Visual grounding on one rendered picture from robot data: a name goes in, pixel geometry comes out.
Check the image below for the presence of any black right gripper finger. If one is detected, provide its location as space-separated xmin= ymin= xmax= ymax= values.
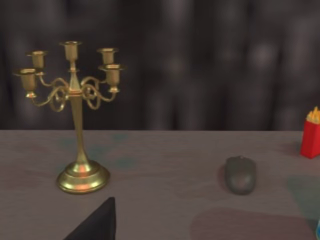
xmin=62 ymin=196 xmax=118 ymax=240

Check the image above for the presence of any dark grey computer mouse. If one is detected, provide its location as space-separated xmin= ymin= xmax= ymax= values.
xmin=225 ymin=155 xmax=257 ymax=196

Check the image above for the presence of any red french fries box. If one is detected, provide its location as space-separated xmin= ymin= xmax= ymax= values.
xmin=300 ymin=106 xmax=320 ymax=160

